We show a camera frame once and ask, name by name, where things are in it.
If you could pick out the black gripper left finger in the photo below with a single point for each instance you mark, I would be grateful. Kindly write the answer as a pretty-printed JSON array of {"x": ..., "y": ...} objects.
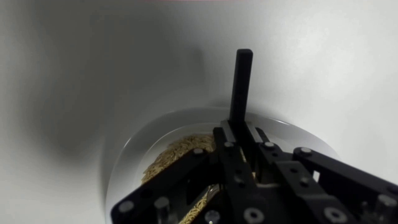
[{"x": 175, "y": 182}]

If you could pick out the white bowl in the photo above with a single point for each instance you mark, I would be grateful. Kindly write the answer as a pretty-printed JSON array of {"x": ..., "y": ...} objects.
[{"x": 132, "y": 165}]

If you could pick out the large brown sugar heap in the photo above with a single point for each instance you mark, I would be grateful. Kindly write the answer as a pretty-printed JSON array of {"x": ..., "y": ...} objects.
[{"x": 175, "y": 155}]

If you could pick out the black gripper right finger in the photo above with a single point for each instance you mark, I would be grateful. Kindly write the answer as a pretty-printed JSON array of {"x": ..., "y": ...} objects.
[{"x": 324, "y": 187}]

